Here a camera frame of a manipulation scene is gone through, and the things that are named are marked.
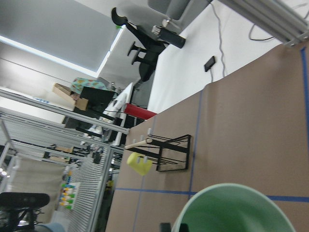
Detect light green plastic cup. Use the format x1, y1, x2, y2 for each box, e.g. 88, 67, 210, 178
171, 183, 295, 232

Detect yellow plastic cup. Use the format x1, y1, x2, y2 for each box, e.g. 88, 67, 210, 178
126, 152, 153, 176

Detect red box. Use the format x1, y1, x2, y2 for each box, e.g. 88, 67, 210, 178
124, 103, 157, 120

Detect black office chair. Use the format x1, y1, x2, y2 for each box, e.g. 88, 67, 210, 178
111, 7, 186, 82

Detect cardboard box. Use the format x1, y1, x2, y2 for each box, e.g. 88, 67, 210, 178
52, 83, 88, 111

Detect black phone on desk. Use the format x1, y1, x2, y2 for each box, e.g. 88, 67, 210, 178
204, 56, 216, 72

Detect black wire cup rack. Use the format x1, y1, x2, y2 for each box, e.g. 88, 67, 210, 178
125, 129, 192, 172

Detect grey cable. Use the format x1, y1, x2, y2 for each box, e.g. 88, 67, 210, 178
209, 0, 227, 84

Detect aluminium frame profile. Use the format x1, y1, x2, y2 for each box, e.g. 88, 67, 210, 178
221, 0, 309, 47

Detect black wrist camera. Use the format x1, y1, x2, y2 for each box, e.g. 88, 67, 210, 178
0, 192, 50, 209

